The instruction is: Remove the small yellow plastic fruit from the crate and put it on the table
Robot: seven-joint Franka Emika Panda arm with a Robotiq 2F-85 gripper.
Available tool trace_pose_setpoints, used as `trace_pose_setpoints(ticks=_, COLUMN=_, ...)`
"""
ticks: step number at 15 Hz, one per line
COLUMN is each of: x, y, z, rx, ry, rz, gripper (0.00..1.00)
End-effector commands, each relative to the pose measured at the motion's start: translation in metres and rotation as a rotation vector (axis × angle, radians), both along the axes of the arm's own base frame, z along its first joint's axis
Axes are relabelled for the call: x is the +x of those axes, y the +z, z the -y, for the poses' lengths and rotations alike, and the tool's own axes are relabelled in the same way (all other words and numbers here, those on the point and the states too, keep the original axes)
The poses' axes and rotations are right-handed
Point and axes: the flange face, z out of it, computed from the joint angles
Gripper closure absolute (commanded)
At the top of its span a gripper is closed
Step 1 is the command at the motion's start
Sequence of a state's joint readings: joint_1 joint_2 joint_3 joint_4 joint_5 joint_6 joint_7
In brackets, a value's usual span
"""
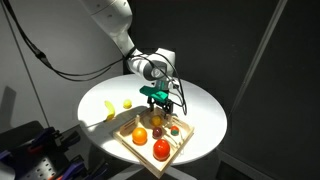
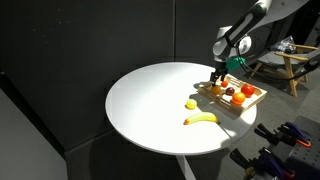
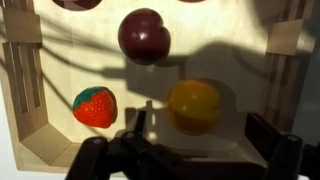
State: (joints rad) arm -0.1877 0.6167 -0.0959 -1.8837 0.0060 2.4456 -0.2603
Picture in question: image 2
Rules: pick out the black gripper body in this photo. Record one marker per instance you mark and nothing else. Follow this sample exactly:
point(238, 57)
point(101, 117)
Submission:
point(220, 70)

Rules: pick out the small yellow-green plastic ball fruit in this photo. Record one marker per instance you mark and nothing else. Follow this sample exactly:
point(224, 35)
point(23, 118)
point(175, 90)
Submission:
point(191, 104)

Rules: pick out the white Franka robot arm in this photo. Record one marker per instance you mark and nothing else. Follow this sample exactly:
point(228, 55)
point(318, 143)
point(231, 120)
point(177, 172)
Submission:
point(233, 33)

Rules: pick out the light wooden slatted crate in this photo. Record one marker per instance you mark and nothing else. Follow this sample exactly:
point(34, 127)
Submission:
point(221, 97)

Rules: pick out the dark purple plastic plum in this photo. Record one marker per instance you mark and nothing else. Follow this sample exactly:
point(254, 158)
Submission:
point(230, 90)

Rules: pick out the orange plastic orange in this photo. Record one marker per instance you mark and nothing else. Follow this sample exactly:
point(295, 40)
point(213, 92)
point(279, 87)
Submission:
point(238, 98)

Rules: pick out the red plastic tomato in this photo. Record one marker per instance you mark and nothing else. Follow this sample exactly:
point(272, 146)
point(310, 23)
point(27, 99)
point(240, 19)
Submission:
point(248, 90)

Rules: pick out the yellow plastic banana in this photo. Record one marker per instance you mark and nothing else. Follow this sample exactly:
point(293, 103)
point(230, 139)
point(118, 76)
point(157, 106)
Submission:
point(201, 117)

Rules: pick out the clear plastic bag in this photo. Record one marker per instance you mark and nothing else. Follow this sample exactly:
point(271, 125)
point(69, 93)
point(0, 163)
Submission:
point(285, 45)

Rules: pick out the wooden armchair with grey cushion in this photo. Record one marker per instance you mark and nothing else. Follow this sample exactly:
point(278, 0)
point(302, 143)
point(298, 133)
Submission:
point(289, 57)

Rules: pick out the purple and orange spring clamp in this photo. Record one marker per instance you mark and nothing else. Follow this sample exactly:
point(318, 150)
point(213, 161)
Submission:
point(271, 164)
point(295, 131)

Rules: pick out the perforated metal breadboard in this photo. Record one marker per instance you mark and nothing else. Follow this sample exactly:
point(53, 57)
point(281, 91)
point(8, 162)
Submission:
point(306, 161)

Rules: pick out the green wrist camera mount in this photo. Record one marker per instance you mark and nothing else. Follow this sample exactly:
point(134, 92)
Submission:
point(235, 63)

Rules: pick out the white table pedestal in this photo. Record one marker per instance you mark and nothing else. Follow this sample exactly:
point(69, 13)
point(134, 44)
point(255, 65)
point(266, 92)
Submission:
point(185, 167)

